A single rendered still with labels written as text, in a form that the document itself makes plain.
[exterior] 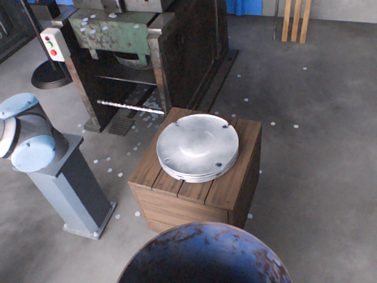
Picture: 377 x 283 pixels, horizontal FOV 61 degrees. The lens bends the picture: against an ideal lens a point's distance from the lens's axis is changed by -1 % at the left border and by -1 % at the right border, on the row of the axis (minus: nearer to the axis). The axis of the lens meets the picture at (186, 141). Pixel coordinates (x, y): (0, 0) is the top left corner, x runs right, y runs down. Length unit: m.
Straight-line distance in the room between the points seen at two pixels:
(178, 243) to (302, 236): 0.62
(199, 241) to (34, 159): 0.51
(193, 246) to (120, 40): 0.92
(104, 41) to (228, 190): 0.86
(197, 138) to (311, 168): 0.64
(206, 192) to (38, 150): 0.52
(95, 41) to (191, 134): 0.65
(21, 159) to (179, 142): 0.52
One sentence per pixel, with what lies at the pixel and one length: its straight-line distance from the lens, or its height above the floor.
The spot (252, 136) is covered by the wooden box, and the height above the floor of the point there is 0.35.
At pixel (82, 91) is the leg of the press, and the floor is 0.28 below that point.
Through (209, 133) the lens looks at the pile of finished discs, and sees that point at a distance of 1.18.
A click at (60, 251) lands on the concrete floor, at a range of 1.53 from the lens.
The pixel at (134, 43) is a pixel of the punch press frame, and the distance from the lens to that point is 1.45.
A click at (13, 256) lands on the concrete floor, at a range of 1.63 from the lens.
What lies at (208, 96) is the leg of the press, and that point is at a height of 0.03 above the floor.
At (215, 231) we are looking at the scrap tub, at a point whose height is 0.44.
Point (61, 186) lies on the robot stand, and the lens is 1.23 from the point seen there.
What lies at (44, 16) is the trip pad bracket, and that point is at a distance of 1.65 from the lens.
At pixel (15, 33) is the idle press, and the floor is 0.09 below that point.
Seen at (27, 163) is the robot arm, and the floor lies 0.61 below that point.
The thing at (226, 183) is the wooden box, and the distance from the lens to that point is 1.08.
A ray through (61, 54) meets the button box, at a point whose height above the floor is 0.53.
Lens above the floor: 1.23
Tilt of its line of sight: 46 degrees down
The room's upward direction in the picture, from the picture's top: 10 degrees counter-clockwise
